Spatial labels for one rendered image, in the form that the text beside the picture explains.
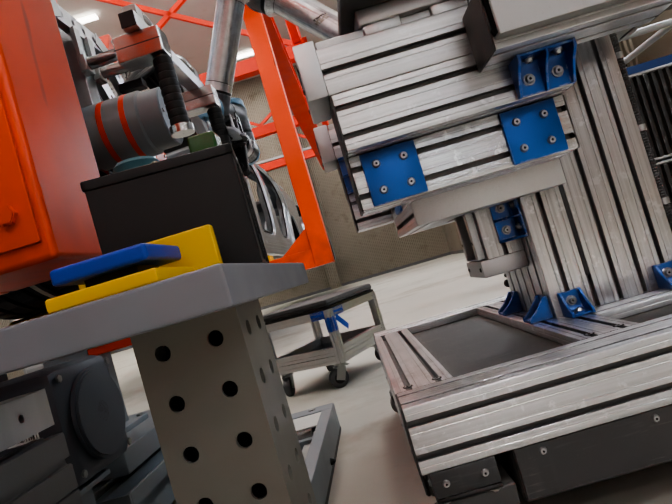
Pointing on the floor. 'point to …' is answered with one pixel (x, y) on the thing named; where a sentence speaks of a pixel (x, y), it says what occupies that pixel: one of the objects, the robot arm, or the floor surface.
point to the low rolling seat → (318, 352)
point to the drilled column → (222, 411)
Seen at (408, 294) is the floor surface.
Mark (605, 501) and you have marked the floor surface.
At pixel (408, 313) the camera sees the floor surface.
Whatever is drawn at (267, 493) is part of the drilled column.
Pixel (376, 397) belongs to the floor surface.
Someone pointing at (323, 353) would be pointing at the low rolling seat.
